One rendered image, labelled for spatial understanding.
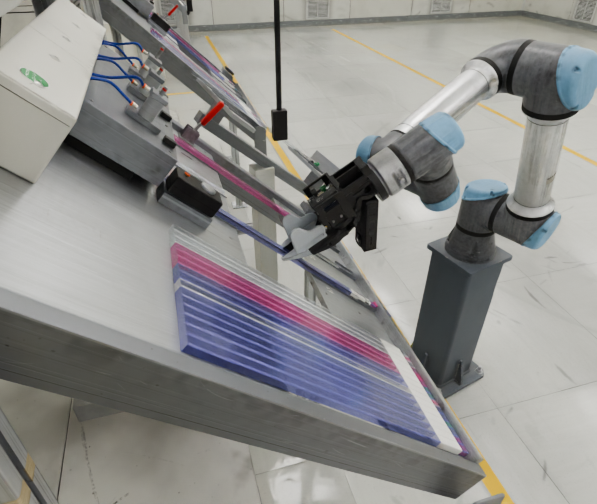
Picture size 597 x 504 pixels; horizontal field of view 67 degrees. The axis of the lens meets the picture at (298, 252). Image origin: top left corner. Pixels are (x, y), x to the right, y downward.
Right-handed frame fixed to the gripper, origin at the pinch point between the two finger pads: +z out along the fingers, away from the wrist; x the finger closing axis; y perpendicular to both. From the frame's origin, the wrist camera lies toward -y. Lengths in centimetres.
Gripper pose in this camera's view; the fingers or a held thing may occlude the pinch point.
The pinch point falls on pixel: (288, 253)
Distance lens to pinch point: 81.2
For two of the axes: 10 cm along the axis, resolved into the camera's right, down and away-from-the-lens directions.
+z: -8.2, 5.7, 1.1
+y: -5.1, -6.1, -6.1
